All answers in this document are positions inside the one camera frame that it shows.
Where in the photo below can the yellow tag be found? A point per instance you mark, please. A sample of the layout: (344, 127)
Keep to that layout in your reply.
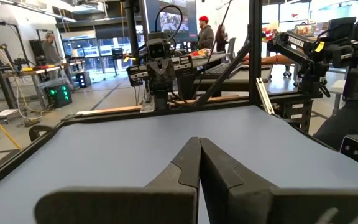
(319, 46)
(126, 58)

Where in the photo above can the dark computer tower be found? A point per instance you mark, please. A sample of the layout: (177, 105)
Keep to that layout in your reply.
(82, 79)

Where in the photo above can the colourful snack bag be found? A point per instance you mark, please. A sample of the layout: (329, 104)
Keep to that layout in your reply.
(200, 53)

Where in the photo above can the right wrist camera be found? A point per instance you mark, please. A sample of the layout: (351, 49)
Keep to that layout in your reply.
(158, 49)

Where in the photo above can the black curved loop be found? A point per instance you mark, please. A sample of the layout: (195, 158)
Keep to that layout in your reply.
(34, 130)

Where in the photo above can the light wooden table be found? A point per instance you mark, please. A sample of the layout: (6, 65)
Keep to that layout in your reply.
(113, 109)

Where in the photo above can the person's forearm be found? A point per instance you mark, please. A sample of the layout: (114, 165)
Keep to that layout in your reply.
(269, 59)

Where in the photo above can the computer with green lights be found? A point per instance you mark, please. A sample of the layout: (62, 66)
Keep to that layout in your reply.
(57, 96)

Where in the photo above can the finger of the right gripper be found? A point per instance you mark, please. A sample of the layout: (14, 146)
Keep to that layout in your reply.
(168, 77)
(155, 77)

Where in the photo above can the black desk monitor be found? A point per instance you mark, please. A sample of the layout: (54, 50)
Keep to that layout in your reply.
(342, 28)

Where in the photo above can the silver metal strip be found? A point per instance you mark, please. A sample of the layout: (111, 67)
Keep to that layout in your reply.
(264, 95)

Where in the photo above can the large display screen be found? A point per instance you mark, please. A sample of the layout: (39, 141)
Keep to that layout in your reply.
(185, 18)

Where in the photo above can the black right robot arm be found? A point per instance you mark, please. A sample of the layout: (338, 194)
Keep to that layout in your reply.
(161, 101)

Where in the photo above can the table-level grey camera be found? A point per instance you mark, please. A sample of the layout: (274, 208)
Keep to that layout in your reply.
(353, 148)

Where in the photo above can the black desk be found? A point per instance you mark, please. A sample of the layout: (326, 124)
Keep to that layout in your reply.
(235, 84)

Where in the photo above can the wooden workbench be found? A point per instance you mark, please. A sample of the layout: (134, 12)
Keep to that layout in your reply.
(42, 69)

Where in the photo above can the black control box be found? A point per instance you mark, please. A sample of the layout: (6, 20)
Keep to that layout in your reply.
(294, 110)

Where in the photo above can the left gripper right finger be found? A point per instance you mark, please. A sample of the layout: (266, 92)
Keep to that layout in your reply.
(259, 205)

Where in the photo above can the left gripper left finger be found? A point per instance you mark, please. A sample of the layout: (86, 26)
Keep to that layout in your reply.
(120, 205)

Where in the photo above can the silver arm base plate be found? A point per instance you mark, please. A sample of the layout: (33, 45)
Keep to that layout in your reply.
(147, 105)

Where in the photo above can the black neighbouring robot arm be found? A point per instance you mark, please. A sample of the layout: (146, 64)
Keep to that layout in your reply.
(294, 42)

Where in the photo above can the person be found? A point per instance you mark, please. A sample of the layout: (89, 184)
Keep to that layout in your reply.
(222, 40)
(51, 51)
(353, 118)
(205, 37)

